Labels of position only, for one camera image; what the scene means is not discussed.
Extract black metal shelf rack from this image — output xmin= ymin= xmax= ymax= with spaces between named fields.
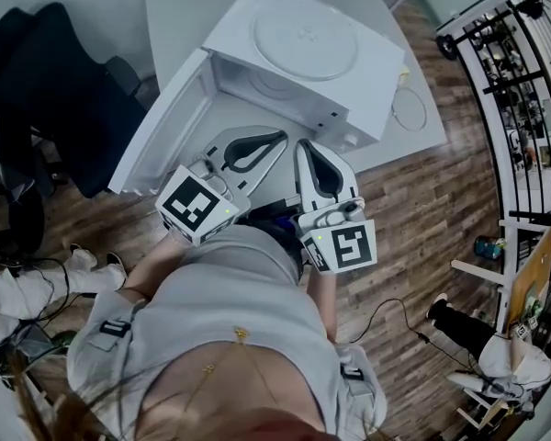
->
xmin=434 ymin=0 xmax=551 ymax=229

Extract black office chair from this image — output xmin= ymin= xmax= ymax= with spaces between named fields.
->
xmin=0 ymin=1 xmax=151 ymax=199
xmin=0 ymin=121 xmax=56 ymax=256

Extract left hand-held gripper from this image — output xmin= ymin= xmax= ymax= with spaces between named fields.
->
xmin=153 ymin=125 xmax=290 ymax=248

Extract person's left forearm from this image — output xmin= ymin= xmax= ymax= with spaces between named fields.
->
xmin=121 ymin=239 xmax=189 ymax=302

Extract round glass turntable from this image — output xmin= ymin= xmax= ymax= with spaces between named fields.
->
xmin=250 ymin=0 xmax=362 ymax=82

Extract white microwave oven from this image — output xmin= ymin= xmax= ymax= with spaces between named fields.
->
xmin=107 ymin=0 xmax=406 ymax=197

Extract person's right forearm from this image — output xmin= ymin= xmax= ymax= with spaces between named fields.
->
xmin=307 ymin=268 xmax=339 ymax=342

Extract person's grey top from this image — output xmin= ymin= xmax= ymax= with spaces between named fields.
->
xmin=66 ymin=225 xmax=389 ymax=441

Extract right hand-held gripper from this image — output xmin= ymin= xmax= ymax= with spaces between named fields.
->
xmin=294 ymin=138 xmax=379 ymax=276

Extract wooden board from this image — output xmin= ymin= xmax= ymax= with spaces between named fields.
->
xmin=507 ymin=225 xmax=551 ymax=330

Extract black floor cable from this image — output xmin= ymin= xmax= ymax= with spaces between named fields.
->
xmin=347 ymin=297 xmax=481 ymax=374

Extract gold necklace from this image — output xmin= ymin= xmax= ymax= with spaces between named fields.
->
xmin=183 ymin=326 xmax=281 ymax=408

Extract white desk frame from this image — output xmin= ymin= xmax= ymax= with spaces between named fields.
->
xmin=450 ymin=218 xmax=551 ymax=293

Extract person's black trousers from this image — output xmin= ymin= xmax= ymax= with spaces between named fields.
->
xmin=238 ymin=198 xmax=307 ymax=270

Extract coiled white power cable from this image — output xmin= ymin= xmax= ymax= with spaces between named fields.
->
xmin=391 ymin=64 xmax=429 ymax=131

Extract teal cup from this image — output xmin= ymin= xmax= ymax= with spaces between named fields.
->
xmin=475 ymin=235 xmax=506 ymax=260

